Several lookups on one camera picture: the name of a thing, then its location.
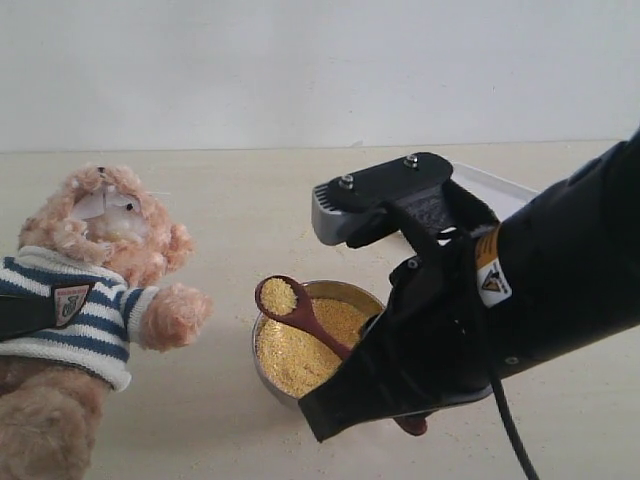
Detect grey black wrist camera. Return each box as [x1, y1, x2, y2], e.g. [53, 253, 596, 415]
[311, 152, 453, 249]

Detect black cable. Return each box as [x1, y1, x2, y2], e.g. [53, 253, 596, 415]
[379, 199, 542, 480]

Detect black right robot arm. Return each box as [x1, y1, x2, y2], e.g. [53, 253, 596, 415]
[299, 137, 639, 441]

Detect dark red wooden spoon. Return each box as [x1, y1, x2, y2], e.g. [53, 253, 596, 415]
[254, 275, 429, 437]

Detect white rectangular plastic tray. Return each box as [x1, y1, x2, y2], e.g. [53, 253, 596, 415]
[399, 160, 539, 251]

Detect stainless steel bowl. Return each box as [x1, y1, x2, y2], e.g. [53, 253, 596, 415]
[252, 280, 384, 408]

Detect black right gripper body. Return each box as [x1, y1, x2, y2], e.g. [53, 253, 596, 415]
[376, 201, 513, 410]

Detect pink plush teddy bear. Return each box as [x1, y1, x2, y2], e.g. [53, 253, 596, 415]
[1, 165, 212, 479]

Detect yellow millet grains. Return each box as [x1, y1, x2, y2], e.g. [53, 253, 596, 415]
[257, 298, 382, 399]

